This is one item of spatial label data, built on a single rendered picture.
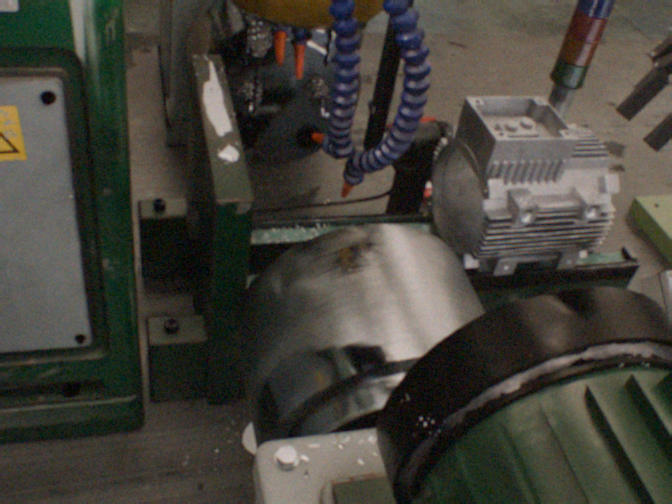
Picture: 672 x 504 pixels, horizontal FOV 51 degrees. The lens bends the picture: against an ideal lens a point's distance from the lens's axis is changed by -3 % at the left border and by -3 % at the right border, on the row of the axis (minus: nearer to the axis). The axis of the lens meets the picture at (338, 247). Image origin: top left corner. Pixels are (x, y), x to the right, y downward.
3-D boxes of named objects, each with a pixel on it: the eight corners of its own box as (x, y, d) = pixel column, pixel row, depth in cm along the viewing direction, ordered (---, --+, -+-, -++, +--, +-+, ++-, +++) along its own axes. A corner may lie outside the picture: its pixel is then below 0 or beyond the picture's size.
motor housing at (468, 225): (463, 295, 99) (503, 185, 87) (417, 206, 112) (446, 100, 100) (584, 282, 105) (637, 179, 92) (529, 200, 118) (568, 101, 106)
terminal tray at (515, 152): (481, 188, 92) (497, 141, 87) (451, 140, 99) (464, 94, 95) (561, 184, 96) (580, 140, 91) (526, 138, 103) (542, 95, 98)
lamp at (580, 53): (567, 65, 123) (576, 42, 120) (552, 49, 127) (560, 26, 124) (597, 67, 124) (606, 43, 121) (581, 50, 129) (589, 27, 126)
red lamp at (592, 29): (576, 42, 120) (586, 17, 117) (560, 26, 124) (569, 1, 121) (606, 43, 121) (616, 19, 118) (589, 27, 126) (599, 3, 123)
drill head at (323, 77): (198, 203, 106) (203, 48, 90) (178, 65, 135) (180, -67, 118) (361, 196, 113) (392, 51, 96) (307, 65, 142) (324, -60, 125)
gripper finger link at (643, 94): (658, 71, 89) (655, 68, 90) (617, 112, 92) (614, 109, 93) (670, 82, 91) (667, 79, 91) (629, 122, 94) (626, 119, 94)
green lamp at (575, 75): (559, 88, 126) (567, 65, 123) (544, 71, 130) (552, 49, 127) (588, 89, 127) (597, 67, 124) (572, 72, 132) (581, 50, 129)
